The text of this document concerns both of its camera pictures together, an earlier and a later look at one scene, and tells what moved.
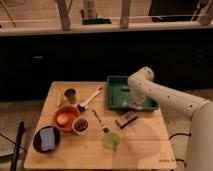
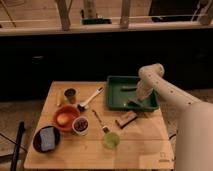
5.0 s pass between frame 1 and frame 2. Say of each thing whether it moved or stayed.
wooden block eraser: stayed
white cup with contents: stayed
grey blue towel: moved
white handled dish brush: stayed
